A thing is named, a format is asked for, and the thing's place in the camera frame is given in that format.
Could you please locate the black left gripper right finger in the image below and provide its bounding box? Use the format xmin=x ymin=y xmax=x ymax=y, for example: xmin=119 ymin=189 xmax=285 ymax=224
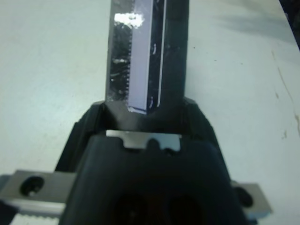
xmin=180 ymin=98 xmax=232 ymax=181

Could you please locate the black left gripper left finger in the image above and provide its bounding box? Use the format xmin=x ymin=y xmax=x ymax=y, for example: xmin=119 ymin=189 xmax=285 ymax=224
xmin=55 ymin=100 xmax=111 ymax=174

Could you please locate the black printed box lid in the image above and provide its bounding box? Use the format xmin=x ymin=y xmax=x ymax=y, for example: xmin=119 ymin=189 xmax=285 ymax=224
xmin=104 ymin=0 xmax=189 ymax=133

